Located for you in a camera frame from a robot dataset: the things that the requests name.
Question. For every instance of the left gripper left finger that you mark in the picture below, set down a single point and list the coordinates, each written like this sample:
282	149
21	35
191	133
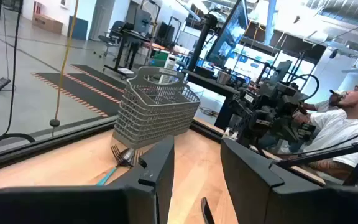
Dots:
73	205

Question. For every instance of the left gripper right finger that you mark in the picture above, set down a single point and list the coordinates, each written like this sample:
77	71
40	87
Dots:
291	205

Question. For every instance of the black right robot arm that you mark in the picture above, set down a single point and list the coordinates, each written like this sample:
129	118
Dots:
269	121

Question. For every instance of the metal cup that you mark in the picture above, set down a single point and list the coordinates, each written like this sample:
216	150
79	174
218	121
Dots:
223	77

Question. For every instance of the black work table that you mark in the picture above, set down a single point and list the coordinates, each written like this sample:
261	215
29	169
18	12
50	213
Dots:
210	84

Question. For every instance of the person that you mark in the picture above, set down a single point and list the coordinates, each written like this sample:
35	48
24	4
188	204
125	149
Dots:
325	105
331	124

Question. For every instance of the large display monitor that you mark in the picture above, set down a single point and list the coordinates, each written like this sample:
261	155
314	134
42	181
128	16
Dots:
228	34

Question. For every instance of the black monitor pole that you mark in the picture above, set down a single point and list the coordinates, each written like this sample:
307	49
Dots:
201	43

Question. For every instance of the grey plastic cutlery basket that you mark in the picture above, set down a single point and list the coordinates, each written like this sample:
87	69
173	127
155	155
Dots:
154	118

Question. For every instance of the white tower appliance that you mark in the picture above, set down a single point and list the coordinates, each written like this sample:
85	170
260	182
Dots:
169	62

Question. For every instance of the green box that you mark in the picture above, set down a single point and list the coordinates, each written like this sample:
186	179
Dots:
160	57

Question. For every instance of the black orange-striped floor mat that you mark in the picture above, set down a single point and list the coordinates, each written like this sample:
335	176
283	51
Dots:
82	90

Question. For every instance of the black standing desk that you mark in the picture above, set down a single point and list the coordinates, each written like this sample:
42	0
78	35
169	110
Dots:
129	35

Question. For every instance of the black power strip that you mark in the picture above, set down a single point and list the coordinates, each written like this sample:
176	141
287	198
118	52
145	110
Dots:
1	84

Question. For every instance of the dark office chair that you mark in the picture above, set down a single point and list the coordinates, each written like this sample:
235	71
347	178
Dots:
113	31

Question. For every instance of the blue panel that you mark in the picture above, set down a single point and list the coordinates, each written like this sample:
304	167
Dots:
78	29

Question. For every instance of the brown cardboard box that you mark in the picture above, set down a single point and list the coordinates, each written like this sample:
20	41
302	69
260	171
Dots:
47	25

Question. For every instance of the silver mounting bracket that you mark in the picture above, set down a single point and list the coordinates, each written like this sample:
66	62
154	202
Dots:
230	134

